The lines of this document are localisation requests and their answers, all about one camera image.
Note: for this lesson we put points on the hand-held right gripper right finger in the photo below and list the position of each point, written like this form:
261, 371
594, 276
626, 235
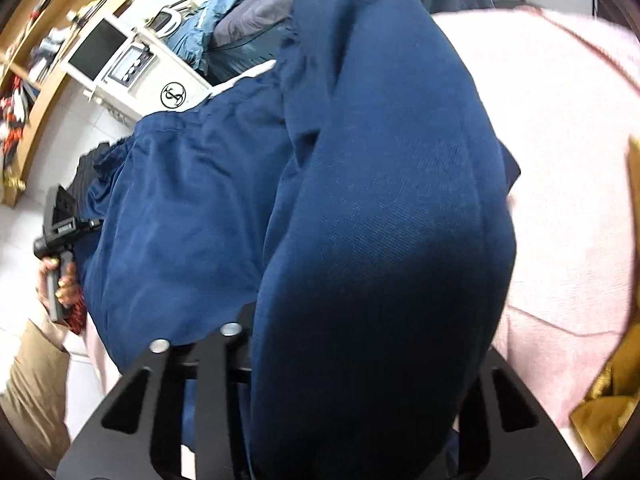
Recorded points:
540, 440

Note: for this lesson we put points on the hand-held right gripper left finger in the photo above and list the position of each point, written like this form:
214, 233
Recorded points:
220, 360

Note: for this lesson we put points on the navy blue jacket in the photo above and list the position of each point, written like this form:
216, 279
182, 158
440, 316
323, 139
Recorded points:
375, 210

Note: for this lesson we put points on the person's left hand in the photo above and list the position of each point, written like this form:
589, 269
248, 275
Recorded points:
65, 287

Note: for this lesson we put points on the black garment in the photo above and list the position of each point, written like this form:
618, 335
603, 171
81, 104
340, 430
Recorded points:
87, 170

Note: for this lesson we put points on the golden yellow cloth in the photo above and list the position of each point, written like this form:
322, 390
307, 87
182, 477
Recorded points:
610, 410

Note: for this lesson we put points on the red patterned cloth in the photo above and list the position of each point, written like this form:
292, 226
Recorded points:
77, 315

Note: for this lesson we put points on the wooden shelf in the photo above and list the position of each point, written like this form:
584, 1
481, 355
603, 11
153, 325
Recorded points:
45, 85

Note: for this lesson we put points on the white appliance box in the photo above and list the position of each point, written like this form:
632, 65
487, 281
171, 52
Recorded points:
150, 85

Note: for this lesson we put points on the light blue jacket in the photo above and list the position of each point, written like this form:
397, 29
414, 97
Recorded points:
220, 15

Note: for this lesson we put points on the pink bed sheet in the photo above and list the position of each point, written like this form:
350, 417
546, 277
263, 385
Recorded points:
565, 160

